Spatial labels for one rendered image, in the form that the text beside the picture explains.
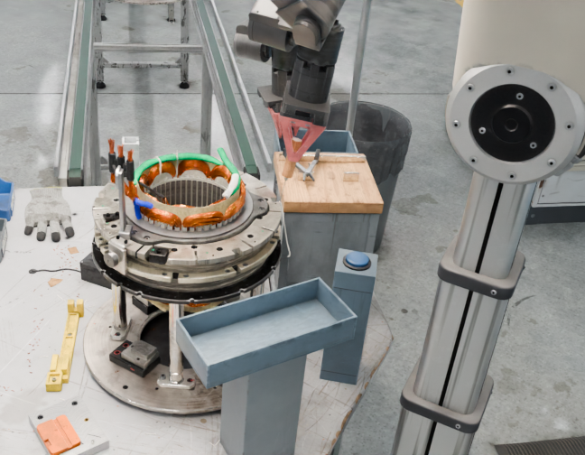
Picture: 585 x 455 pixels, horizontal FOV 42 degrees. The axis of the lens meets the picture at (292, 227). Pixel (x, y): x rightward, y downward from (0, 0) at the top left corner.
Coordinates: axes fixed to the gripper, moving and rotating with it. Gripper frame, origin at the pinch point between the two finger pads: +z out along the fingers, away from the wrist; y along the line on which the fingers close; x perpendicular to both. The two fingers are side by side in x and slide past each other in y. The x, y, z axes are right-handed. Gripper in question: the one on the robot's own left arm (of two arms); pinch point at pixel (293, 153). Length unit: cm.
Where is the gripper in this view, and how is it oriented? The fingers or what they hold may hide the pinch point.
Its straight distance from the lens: 112.0
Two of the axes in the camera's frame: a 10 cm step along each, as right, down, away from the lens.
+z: -2.1, 8.5, 4.8
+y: -0.5, 4.8, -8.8
